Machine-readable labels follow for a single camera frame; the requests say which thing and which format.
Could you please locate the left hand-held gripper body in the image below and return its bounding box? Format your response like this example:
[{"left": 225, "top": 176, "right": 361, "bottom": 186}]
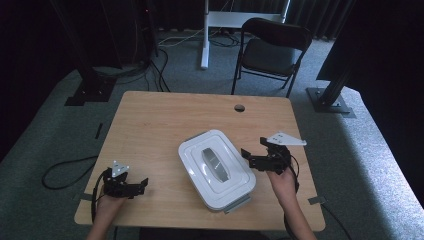
[{"left": 100, "top": 160, "right": 135, "bottom": 201}]

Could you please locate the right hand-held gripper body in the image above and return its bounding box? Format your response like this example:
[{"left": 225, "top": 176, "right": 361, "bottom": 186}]
[{"left": 259, "top": 130, "right": 308, "bottom": 176}]

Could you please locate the person's left hand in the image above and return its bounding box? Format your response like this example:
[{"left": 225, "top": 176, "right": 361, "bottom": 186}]
[{"left": 95, "top": 194, "right": 127, "bottom": 225}]

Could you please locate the person's right hand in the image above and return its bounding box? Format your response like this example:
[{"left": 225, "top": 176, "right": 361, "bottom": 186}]
[{"left": 267, "top": 167, "right": 298, "bottom": 205}]

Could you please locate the grey tape piece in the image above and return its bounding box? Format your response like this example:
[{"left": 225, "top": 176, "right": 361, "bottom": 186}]
[
  {"left": 72, "top": 192, "right": 95, "bottom": 202},
  {"left": 307, "top": 195, "right": 328, "bottom": 206}
]

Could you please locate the black metal stand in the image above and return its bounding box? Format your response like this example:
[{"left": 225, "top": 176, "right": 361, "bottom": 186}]
[
  {"left": 306, "top": 68, "right": 356, "bottom": 119},
  {"left": 49, "top": 0, "right": 118, "bottom": 107}
]

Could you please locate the black folding chair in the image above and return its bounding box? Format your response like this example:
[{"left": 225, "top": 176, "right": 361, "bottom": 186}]
[{"left": 231, "top": 17, "right": 314, "bottom": 99}]

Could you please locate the dark curtain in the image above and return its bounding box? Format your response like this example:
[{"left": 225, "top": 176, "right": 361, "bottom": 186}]
[{"left": 146, "top": 0, "right": 355, "bottom": 40}]

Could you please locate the dark equipment rack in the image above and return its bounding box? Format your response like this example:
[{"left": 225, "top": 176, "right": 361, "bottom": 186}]
[{"left": 99, "top": 0, "right": 160, "bottom": 70}]

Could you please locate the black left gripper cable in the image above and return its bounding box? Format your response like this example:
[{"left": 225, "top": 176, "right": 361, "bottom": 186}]
[{"left": 90, "top": 167, "right": 113, "bottom": 224}]

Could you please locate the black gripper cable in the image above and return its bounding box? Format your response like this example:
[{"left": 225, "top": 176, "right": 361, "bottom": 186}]
[
  {"left": 90, "top": 167, "right": 113, "bottom": 224},
  {"left": 282, "top": 155, "right": 352, "bottom": 240}
]

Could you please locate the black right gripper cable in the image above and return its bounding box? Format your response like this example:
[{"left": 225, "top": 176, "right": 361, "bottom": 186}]
[{"left": 282, "top": 155, "right": 352, "bottom": 240}]

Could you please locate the black floor cable loop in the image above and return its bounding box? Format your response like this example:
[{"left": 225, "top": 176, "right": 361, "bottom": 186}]
[{"left": 41, "top": 155, "right": 100, "bottom": 191}]

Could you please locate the bundle of black floor cables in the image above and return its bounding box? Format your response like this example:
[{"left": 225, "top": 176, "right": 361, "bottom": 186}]
[{"left": 114, "top": 48, "right": 172, "bottom": 93}]

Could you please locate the white floor cable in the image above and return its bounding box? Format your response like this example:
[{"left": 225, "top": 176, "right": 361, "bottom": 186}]
[{"left": 157, "top": 27, "right": 205, "bottom": 47}]

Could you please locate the white desk frame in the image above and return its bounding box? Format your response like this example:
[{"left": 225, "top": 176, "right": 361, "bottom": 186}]
[{"left": 199, "top": 0, "right": 292, "bottom": 70}]

